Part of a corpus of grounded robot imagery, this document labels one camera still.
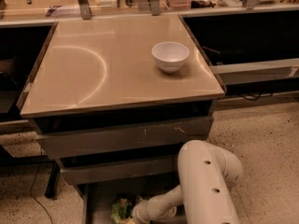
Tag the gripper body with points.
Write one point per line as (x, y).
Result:
(139, 213)

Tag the green rice chip bag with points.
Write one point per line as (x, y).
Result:
(122, 208)

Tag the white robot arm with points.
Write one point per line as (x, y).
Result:
(205, 173)

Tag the open bottom grey drawer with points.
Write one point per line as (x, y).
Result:
(99, 202)

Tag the middle grey drawer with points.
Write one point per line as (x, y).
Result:
(114, 170)

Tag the top grey drawer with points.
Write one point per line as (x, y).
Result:
(103, 140)

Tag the grey drawer cabinet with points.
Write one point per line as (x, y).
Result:
(101, 73)

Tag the black table leg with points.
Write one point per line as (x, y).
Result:
(50, 189)

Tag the white bowl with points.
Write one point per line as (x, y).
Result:
(170, 56)

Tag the grey side shelf rail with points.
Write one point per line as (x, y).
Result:
(241, 73)

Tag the left metal post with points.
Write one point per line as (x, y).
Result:
(85, 11)

